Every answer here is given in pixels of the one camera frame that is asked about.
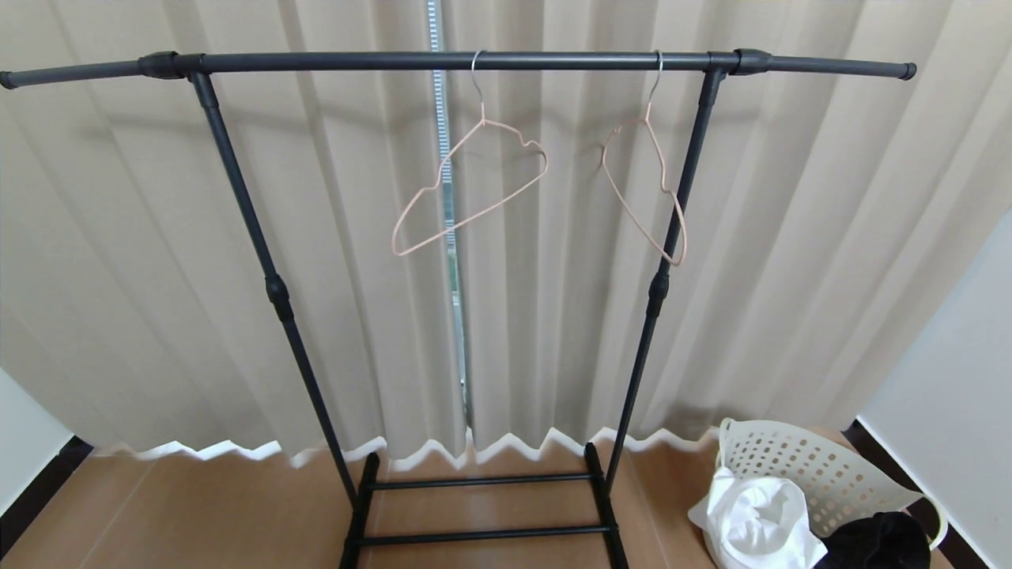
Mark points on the black garment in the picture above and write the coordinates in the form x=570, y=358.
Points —
x=877, y=545

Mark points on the white printed t-shirt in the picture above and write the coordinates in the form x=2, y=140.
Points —
x=751, y=521

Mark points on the black clothes rack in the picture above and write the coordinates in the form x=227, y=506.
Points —
x=474, y=61

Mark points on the white laundry basket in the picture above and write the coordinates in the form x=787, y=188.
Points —
x=814, y=466

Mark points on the beige curtain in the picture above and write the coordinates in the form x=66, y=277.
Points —
x=158, y=237

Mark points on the pink clothes hanger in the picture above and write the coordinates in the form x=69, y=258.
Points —
x=647, y=120
x=483, y=120

